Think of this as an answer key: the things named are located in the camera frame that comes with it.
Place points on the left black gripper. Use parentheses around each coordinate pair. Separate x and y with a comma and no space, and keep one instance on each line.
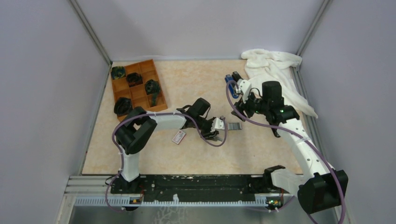
(208,135)

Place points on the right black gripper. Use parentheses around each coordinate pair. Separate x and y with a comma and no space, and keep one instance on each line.
(240,106)

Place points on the black stapler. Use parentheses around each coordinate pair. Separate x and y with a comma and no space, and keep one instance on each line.
(236,76)
(275,132)

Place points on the blue stapler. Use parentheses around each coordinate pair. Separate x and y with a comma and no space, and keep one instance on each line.
(231,86)

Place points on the orange wooden divided tray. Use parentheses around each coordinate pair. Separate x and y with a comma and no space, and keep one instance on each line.
(152,102)

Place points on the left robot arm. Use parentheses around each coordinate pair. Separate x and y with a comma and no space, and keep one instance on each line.
(132,134)

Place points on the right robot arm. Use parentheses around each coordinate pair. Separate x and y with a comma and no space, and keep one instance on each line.
(320,186)

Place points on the red white staple box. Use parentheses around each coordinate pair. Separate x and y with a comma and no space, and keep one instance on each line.
(179,136)

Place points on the white towel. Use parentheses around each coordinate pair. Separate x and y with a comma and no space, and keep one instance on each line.
(263,65)

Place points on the dark rolled tie back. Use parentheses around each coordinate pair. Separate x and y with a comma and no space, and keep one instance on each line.
(152,87)

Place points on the dark rolled tie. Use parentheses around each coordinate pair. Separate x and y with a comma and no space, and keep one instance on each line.
(123,106)
(118,72)
(152,87)
(134,79)

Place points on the dark rolled tie front right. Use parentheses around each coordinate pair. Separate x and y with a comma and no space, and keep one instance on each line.
(123,106)

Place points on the dark rolled tie middle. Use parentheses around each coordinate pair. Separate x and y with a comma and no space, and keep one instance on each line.
(134,79)

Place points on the dark rolled tie front left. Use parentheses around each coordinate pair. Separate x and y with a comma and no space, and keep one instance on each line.
(118,72)

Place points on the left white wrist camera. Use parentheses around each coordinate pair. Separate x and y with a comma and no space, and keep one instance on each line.
(218,123)

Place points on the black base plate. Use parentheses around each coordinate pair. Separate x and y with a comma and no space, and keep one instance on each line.
(195,188)

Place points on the aluminium frame rail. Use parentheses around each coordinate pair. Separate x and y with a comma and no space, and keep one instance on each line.
(88,200)

